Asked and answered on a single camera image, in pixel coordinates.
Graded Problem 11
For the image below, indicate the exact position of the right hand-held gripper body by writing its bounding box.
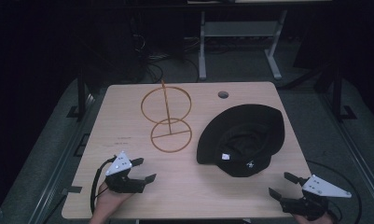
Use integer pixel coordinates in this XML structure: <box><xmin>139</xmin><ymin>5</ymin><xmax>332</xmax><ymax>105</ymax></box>
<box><xmin>279</xmin><ymin>174</ymin><xmax>353</xmax><ymax>222</ymax></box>

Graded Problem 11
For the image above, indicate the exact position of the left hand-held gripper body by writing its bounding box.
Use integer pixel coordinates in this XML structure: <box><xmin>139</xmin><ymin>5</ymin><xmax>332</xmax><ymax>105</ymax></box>
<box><xmin>104</xmin><ymin>151</ymin><xmax>147</xmax><ymax>194</ymax></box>

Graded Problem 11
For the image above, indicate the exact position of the gold wire hat stand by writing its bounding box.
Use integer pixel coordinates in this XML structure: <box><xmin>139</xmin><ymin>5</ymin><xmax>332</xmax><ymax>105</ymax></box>
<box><xmin>140</xmin><ymin>78</ymin><xmax>194</xmax><ymax>154</ymax></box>

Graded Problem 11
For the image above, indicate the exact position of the black bucket hat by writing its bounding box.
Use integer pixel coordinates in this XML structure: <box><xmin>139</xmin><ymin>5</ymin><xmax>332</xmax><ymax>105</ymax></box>
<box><xmin>196</xmin><ymin>104</ymin><xmax>286</xmax><ymax>178</ymax></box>

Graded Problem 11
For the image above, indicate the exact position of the person's right hand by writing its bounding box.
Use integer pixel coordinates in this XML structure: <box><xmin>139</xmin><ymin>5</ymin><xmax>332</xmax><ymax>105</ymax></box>
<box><xmin>291</xmin><ymin>212</ymin><xmax>336</xmax><ymax>224</ymax></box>

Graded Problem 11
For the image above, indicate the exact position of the person's left hand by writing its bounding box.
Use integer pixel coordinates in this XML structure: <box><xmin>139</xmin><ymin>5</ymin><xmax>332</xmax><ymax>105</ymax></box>
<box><xmin>89</xmin><ymin>181</ymin><xmax>134</xmax><ymax>224</ymax></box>

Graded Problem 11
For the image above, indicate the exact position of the black metal stand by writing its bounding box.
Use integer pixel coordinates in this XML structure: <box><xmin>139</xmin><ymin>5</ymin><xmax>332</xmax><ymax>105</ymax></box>
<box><xmin>314</xmin><ymin>59</ymin><xmax>358</xmax><ymax>123</ymax></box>
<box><xmin>66</xmin><ymin>60</ymin><xmax>97</xmax><ymax>123</ymax></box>

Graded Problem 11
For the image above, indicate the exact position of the dark computer tower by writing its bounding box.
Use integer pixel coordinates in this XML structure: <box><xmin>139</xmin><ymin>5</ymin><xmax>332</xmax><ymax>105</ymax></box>
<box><xmin>90</xmin><ymin>8</ymin><xmax>148</xmax><ymax>83</ymax></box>

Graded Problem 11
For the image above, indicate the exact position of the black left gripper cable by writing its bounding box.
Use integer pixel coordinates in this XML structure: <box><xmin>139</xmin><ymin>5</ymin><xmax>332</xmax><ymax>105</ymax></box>
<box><xmin>90</xmin><ymin>156</ymin><xmax>118</xmax><ymax>216</ymax></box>

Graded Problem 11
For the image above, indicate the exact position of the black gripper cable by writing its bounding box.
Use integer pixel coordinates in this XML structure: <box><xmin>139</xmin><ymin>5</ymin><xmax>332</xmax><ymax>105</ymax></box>
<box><xmin>90</xmin><ymin>156</ymin><xmax>118</xmax><ymax>216</ymax></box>
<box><xmin>305</xmin><ymin>159</ymin><xmax>363</xmax><ymax>224</ymax></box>

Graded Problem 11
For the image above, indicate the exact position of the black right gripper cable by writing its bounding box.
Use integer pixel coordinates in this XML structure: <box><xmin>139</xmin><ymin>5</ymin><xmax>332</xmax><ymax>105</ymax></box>
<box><xmin>305</xmin><ymin>159</ymin><xmax>363</xmax><ymax>224</ymax></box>

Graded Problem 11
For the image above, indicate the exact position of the metal floor rail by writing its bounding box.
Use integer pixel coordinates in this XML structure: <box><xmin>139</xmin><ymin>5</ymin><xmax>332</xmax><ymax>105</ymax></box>
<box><xmin>27</xmin><ymin>92</ymin><xmax>97</xmax><ymax>224</ymax></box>
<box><xmin>319</xmin><ymin>92</ymin><xmax>374</xmax><ymax>206</ymax></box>

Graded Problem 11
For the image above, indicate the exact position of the bundle of floor cables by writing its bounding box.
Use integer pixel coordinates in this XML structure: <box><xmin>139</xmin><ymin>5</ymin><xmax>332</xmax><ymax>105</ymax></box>
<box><xmin>130</xmin><ymin>15</ymin><xmax>201</xmax><ymax>84</ymax></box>

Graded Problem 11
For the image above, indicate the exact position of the grey metal table frame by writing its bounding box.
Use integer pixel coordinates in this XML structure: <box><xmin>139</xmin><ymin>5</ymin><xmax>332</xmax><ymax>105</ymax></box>
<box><xmin>198</xmin><ymin>8</ymin><xmax>289</xmax><ymax>81</ymax></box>

